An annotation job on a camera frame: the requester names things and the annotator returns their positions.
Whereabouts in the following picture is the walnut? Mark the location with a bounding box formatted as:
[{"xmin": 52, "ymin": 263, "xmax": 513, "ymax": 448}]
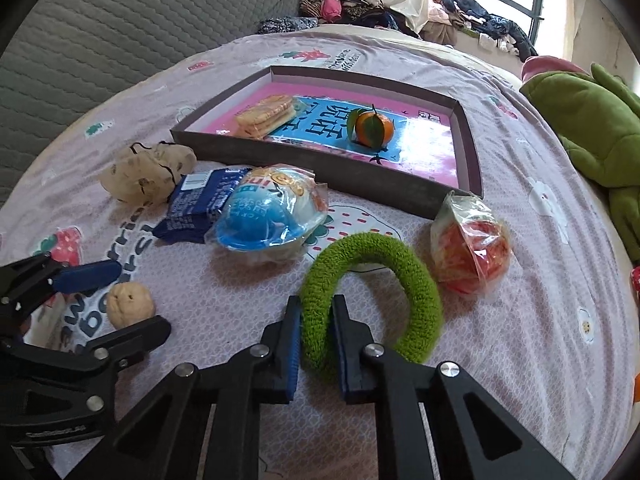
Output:
[{"xmin": 106, "ymin": 282, "xmax": 155, "ymax": 330}]

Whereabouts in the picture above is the green fuzzy ring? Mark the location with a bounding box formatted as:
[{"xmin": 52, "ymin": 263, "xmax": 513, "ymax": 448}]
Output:
[{"xmin": 297, "ymin": 231, "xmax": 445, "ymax": 376}]

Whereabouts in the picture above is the beige scrunchie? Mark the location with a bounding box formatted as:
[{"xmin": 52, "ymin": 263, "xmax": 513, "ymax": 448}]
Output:
[{"xmin": 99, "ymin": 141, "xmax": 198, "ymax": 206}]

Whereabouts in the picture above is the blue snack packet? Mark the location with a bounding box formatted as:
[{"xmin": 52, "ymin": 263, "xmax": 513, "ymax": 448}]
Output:
[{"xmin": 152, "ymin": 167, "xmax": 250, "ymax": 244}]

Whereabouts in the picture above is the blue surprise egg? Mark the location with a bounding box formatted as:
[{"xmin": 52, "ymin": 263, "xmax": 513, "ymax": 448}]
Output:
[{"xmin": 204, "ymin": 164, "xmax": 329, "ymax": 264}]

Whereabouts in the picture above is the cracker pack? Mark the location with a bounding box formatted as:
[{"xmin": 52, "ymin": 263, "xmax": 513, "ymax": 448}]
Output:
[{"xmin": 233, "ymin": 94, "xmax": 307, "ymax": 140}]

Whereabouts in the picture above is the orange tangerine with leaves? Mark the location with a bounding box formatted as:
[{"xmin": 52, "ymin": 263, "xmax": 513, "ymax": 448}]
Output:
[{"xmin": 346, "ymin": 106, "xmax": 395, "ymax": 152}]

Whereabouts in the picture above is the pink strawberry bedsheet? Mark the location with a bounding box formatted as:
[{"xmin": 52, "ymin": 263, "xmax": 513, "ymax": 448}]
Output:
[{"xmin": 1, "ymin": 30, "xmax": 639, "ymax": 479}]

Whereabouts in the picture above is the red surprise egg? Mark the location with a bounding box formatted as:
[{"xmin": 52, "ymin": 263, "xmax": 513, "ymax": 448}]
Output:
[{"xmin": 431, "ymin": 192, "xmax": 511, "ymax": 297}]

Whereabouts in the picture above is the small orange fruit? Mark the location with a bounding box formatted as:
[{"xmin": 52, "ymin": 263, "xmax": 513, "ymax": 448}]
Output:
[{"xmin": 634, "ymin": 374, "xmax": 640, "ymax": 403}]

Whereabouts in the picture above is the dark shallow box tray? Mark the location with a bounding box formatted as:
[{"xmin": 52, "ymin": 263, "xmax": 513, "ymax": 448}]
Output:
[{"xmin": 171, "ymin": 66, "xmax": 484, "ymax": 219}]

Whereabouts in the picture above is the candy wrappers pile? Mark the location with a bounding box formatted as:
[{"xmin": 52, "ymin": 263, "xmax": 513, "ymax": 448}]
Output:
[{"xmin": 630, "ymin": 266, "xmax": 640, "ymax": 296}]

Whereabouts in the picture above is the grey quilted headboard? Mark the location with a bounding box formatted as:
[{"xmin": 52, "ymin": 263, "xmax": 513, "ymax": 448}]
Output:
[{"xmin": 1, "ymin": 0, "xmax": 298, "ymax": 200}]

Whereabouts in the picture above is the green fleece blanket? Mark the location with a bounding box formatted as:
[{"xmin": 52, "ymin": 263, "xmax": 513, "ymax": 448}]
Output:
[{"xmin": 521, "ymin": 63, "xmax": 640, "ymax": 263}]

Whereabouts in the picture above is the dark patterned cloth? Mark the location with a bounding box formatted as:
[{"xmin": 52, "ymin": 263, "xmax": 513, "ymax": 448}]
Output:
[{"xmin": 257, "ymin": 16, "xmax": 319, "ymax": 35}]

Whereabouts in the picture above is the pink pillow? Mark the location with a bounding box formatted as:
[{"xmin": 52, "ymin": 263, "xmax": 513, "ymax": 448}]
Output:
[{"xmin": 521, "ymin": 55, "xmax": 587, "ymax": 82}]

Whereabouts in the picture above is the clothes pile on windowsill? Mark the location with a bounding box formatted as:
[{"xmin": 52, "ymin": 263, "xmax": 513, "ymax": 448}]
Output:
[{"xmin": 423, "ymin": 0, "xmax": 538, "ymax": 63}]

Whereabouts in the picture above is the clothes pile by headboard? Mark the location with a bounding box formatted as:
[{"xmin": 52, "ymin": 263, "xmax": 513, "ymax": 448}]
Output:
[{"xmin": 298, "ymin": 0, "xmax": 418, "ymax": 37}]

